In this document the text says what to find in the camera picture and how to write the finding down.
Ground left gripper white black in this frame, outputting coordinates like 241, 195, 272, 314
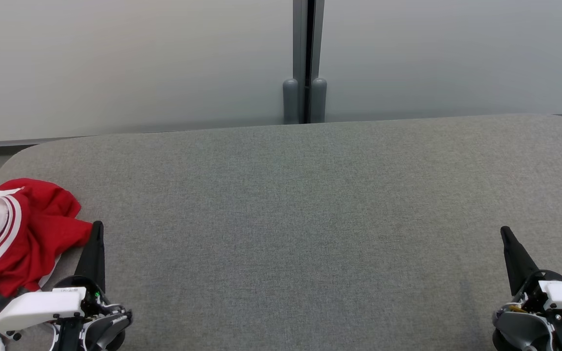
0, 221, 116, 351

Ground red shorts with white trim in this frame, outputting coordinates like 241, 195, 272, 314
0, 178, 94, 351

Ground grey cylindrical post cap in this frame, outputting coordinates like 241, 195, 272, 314
282, 78, 300, 125
310, 77, 328, 123

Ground grey partition frame post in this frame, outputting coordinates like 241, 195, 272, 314
292, 0, 325, 125

